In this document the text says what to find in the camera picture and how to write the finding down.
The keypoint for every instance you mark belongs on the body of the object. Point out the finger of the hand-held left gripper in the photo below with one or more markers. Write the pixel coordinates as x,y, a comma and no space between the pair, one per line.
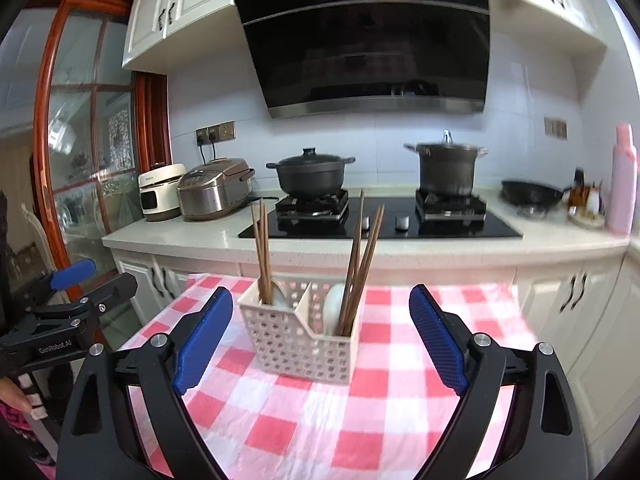
112,292
72,275

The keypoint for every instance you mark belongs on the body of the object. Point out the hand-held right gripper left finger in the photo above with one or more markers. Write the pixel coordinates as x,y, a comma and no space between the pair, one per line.
202,345

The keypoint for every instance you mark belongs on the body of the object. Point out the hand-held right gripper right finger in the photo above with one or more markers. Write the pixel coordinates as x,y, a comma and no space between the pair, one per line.
440,345

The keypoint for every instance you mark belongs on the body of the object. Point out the white ceramic spoon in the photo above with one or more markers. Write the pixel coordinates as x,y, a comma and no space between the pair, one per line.
334,307
278,296

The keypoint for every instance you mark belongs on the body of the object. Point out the white perforated plastic basket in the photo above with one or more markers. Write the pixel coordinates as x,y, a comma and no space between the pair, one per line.
295,345

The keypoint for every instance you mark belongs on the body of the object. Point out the pile of wooden chopsticks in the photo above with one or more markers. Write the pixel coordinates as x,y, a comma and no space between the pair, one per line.
354,270

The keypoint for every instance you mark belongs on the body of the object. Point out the person's left hand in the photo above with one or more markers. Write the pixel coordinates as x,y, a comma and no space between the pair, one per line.
12,395

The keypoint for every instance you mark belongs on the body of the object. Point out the white stone countertop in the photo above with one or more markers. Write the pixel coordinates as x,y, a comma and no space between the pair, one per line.
200,240

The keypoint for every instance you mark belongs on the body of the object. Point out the small white cooker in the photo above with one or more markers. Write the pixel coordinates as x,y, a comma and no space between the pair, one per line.
160,195

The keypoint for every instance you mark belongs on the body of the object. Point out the white base cabinets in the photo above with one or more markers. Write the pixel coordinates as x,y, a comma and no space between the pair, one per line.
550,300

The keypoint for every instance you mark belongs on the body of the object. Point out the black glass gas hob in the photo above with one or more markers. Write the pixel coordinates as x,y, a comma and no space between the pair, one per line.
390,227

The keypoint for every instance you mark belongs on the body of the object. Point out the red white checkered tablecloth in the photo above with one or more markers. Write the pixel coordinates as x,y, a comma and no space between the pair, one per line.
310,420

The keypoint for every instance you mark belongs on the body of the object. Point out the silver rice cooker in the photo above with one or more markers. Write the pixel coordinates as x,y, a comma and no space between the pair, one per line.
212,192

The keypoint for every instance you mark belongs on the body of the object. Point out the wooden framed glass door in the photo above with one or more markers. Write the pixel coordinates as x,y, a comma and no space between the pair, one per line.
42,110

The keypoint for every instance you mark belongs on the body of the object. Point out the tall black stock pot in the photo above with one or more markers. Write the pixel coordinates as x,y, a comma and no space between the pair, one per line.
445,170

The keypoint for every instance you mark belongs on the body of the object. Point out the black wok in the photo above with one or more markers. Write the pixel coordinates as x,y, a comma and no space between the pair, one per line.
532,192

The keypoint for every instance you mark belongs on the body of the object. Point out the small plate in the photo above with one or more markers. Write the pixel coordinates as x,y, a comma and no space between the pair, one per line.
587,220

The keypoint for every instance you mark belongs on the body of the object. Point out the black casserole pot with lid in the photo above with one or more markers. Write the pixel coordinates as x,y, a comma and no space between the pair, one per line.
310,175

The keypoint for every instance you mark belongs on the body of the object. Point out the brown sauce bottle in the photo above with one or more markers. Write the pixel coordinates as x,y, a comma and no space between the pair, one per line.
578,192

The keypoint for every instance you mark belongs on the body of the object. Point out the small white jar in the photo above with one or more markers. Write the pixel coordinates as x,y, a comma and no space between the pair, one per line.
593,200

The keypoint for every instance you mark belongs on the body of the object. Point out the pink thermos bottle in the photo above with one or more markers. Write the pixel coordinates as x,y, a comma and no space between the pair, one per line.
624,185

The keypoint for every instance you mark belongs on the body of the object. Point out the black range hood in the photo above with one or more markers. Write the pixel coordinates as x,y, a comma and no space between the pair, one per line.
370,40

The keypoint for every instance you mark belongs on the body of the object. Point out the wall socket panel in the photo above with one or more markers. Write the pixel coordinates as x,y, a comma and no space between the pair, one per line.
222,131

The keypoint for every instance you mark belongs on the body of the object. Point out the wall switch plate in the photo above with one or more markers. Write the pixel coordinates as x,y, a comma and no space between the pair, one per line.
555,128

